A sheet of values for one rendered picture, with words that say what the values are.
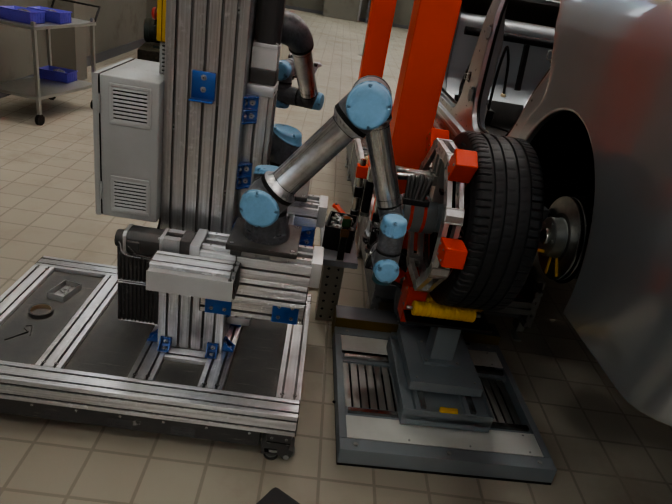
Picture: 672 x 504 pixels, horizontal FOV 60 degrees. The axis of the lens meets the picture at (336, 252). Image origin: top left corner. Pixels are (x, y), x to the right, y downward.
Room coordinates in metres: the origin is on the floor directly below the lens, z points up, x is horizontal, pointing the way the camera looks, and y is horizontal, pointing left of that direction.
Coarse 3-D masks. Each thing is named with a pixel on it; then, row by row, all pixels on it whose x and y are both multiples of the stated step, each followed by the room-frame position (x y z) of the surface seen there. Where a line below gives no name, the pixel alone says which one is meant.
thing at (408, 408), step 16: (400, 352) 2.15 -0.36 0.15; (400, 368) 2.03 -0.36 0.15; (400, 384) 1.92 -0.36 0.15; (400, 400) 1.82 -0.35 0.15; (416, 400) 1.81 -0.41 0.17; (432, 400) 1.86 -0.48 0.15; (448, 400) 1.88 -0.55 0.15; (464, 400) 1.87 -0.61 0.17; (480, 400) 1.91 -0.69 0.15; (400, 416) 1.76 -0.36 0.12; (416, 416) 1.76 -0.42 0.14; (432, 416) 1.76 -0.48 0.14; (448, 416) 1.77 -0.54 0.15; (464, 416) 1.78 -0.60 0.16; (480, 416) 1.78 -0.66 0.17
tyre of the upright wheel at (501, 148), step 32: (480, 160) 1.89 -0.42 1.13; (512, 160) 1.92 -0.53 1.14; (480, 192) 1.80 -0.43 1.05; (512, 192) 1.82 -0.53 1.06; (480, 224) 1.75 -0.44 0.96; (512, 224) 1.77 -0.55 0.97; (480, 256) 1.73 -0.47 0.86; (512, 256) 1.74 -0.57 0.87; (448, 288) 1.81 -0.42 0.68; (480, 288) 1.76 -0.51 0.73; (512, 288) 1.76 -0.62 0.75
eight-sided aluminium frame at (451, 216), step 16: (432, 144) 2.19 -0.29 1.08; (448, 144) 2.13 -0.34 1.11; (432, 160) 2.21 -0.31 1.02; (448, 160) 1.92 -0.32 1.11; (448, 192) 1.84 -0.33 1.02; (448, 208) 1.80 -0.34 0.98; (448, 224) 1.78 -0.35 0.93; (416, 256) 2.15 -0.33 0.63; (432, 256) 1.82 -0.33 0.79; (416, 272) 2.02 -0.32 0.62; (432, 272) 1.78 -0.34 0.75; (448, 272) 1.79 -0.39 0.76; (416, 288) 1.92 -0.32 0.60; (432, 288) 1.90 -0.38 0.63
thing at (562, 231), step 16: (560, 208) 2.11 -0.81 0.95; (576, 208) 1.99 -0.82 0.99; (544, 224) 2.09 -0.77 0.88; (560, 224) 2.01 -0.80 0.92; (576, 224) 1.96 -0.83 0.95; (560, 240) 1.98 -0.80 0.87; (576, 240) 1.92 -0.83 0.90; (544, 256) 2.10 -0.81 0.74; (560, 256) 1.98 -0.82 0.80; (576, 256) 1.89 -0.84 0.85; (544, 272) 2.06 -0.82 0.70; (560, 272) 1.94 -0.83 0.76
